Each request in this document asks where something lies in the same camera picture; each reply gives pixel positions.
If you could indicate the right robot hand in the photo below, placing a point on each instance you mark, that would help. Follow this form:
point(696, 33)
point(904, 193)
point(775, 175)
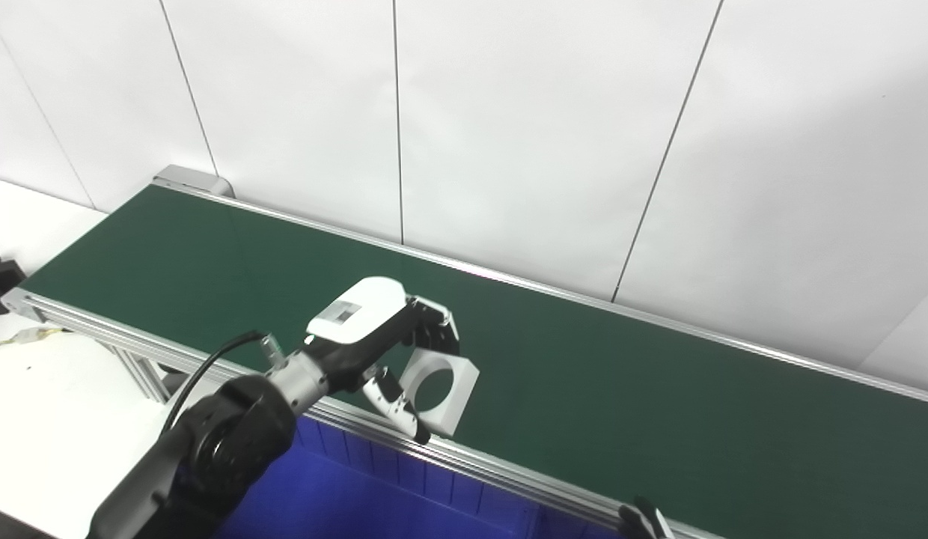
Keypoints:
point(643, 524)

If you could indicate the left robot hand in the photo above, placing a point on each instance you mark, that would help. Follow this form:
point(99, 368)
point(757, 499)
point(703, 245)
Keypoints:
point(359, 314)

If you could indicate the white square part with hole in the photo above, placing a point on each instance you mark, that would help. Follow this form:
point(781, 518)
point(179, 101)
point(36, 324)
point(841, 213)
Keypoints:
point(456, 412)

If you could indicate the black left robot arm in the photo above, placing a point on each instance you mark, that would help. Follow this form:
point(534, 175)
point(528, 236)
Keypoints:
point(232, 442)

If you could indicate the green conveyor belt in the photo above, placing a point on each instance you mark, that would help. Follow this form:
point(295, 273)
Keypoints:
point(621, 404)

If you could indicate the blue plastic bin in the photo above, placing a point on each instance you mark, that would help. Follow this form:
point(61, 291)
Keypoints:
point(344, 501)

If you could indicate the grey conveyor end housing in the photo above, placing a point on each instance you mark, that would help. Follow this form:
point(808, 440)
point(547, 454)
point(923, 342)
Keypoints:
point(187, 178)

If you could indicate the aluminium conveyor support leg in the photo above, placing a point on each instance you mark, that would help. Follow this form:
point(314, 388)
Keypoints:
point(146, 378)

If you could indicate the black block object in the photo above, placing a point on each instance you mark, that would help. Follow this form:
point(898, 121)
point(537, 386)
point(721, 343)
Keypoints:
point(0, 281)

